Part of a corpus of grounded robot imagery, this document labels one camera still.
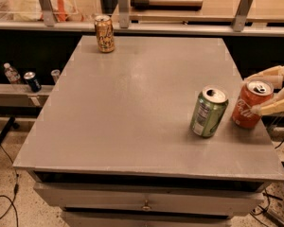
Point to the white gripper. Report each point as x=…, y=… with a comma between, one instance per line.
x=278, y=104

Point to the orange coke can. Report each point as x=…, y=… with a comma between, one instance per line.
x=252, y=93

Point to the green soda can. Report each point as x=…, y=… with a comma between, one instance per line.
x=210, y=107

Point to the gold soda can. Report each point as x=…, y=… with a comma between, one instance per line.
x=105, y=33

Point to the silver can on shelf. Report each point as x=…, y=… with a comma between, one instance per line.
x=55, y=74

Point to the dark blue soda can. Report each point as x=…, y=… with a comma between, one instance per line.
x=32, y=81

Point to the grey drawer cabinet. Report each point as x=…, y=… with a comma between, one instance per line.
x=115, y=132

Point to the brass drawer knob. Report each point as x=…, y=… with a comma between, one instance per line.
x=146, y=206

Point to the orange white bag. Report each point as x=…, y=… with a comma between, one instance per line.
x=30, y=11

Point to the clear plastic water bottle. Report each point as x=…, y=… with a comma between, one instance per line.
x=12, y=74

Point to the right metal bracket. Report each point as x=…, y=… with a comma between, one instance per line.
x=240, y=18

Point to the metal bracket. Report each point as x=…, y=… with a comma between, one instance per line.
x=47, y=10
x=240, y=18
x=124, y=18

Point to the middle metal bracket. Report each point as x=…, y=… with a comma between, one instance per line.
x=124, y=18

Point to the left metal bracket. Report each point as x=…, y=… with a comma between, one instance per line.
x=47, y=10

